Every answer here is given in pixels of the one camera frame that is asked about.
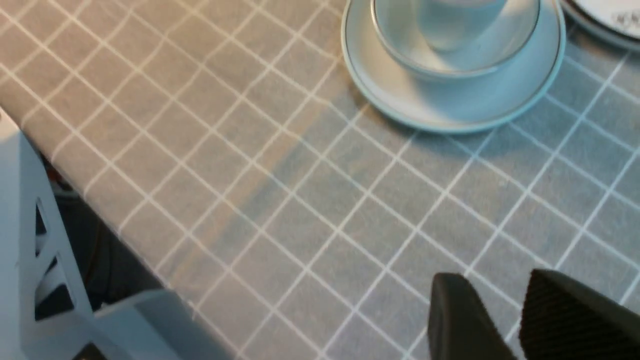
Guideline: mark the black-rimmed cartoon plate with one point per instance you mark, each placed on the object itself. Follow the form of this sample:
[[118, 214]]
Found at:
[[614, 21]]

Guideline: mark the white frame beside table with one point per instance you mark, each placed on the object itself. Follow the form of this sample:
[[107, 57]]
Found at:
[[45, 310]]

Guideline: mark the thin-rimmed white cup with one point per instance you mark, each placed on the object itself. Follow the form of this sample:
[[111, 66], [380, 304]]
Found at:
[[448, 25]]

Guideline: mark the large thin-rimmed white plate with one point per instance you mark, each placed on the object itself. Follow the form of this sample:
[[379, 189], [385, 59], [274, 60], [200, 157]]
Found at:
[[463, 106]]

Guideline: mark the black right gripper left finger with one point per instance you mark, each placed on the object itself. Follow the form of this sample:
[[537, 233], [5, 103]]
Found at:
[[459, 326]]

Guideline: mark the thin-rimmed white bowl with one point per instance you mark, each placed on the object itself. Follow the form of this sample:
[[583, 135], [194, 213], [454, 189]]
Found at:
[[397, 29]]

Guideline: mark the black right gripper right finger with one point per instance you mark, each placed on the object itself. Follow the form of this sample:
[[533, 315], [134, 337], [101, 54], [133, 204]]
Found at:
[[564, 319]]

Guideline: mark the grey checked tablecloth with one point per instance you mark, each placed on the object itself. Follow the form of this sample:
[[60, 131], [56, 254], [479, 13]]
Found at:
[[224, 143]]

